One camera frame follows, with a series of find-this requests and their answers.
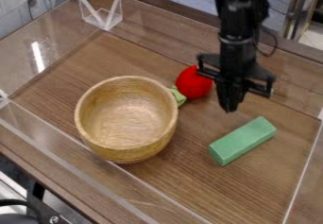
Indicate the clear acrylic corner bracket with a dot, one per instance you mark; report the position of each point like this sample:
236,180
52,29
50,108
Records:
102,18

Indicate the green rectangular block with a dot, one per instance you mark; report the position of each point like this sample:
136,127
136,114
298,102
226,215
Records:
241,140

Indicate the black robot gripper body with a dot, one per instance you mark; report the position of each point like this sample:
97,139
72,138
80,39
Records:
236,62

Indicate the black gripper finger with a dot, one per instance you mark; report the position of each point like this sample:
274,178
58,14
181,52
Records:
232,91

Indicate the round wooden bowl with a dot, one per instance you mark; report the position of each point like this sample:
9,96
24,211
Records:
126,118

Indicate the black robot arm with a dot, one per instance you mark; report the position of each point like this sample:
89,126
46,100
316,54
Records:
242,18

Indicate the metal table leg background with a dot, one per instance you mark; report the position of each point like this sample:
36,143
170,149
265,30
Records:
298,19

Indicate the red knitted strawberry fruit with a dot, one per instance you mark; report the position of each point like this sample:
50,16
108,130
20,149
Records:
192,86

